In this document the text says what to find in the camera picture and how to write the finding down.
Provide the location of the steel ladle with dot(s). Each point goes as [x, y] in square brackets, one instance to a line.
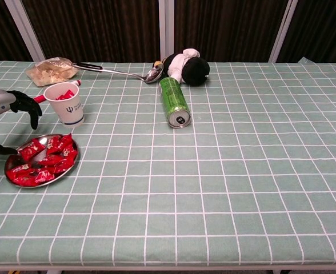
[153, 74]

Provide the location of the black white plush toy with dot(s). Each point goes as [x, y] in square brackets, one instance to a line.
[195, 72]

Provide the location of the red marker pen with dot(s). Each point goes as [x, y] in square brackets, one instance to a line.
[39, 98]

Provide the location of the white partition post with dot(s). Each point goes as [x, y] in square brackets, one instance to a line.
[23, 28]
[166, 28]
[283, 28]

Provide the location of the white paper cup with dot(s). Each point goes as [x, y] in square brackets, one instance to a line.
[69, 112]

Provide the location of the round steel plate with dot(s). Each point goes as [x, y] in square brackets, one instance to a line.
[40, 137]

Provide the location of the green drink can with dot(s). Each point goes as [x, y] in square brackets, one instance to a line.
[172, 97]

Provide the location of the clear snack bag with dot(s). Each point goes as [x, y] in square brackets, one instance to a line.
[51, 72]

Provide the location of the green checked tablecloth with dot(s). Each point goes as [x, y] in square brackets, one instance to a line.
[213, 171]

